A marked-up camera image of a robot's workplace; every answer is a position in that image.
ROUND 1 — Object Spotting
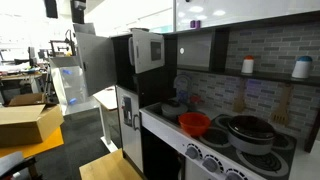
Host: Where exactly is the red toy tap handle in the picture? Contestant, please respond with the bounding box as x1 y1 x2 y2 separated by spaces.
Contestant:
189 95 203 108

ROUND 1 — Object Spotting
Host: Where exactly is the large grey pot black lid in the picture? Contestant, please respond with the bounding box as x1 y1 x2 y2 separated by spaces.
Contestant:
227 115 277 157

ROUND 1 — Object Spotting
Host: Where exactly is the black stand with equipment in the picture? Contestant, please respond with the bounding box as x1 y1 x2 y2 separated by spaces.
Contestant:
49 29 77 58

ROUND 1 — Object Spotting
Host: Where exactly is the small grey pot with lid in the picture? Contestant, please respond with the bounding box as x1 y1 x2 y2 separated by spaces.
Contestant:
161 99 189 122

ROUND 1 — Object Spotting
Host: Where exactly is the slotted wooden spatula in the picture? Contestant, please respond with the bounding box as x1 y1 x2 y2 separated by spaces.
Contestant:
269 83 292 127

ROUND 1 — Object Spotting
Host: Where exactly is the white shaker blue cap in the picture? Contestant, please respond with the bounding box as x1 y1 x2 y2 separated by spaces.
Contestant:
291 55 314 80

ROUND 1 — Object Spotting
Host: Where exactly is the brown cardboard box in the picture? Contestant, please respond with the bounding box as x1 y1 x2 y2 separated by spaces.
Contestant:
0 92 65 149

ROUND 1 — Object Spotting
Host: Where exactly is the black white toy kitchen playset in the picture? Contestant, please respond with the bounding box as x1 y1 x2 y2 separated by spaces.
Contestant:
110 11 320 180

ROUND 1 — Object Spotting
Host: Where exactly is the white fridge door with noteboard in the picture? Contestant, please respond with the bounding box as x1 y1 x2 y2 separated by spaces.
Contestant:
75 31 118 98

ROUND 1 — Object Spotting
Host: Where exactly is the grey stove knob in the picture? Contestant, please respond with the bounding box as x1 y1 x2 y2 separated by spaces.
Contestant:
202 155 221 174
184 144 201 160
224 168 246 180

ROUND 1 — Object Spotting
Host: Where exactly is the white table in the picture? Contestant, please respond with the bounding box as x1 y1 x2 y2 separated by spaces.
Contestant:
92 85 120 154

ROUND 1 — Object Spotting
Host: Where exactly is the plain wooden spatula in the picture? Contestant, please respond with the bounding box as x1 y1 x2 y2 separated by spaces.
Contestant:
232 79 248 114

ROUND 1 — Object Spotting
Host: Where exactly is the orange floor mat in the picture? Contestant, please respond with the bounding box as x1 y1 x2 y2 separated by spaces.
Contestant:
0 126 65 160

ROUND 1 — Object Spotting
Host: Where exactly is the cluttered office desk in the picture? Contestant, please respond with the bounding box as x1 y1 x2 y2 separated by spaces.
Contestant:
0 46 46 103

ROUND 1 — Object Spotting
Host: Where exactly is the grey toy faucet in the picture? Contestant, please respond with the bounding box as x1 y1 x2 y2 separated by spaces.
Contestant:
172 74 193 102

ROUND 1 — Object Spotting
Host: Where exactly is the white shaker orange cap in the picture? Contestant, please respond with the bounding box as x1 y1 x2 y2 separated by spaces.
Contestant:
240 55 255 75

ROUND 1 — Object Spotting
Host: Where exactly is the white toy microwave door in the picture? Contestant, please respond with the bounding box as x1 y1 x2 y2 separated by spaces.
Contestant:
128 28 166 75

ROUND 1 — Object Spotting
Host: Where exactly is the white fridge door with dispenser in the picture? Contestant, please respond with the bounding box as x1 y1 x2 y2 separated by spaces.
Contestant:
115 85 145 174

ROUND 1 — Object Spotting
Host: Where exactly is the red plastic bowl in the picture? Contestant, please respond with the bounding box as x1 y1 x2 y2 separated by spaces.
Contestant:
178 112 212 138

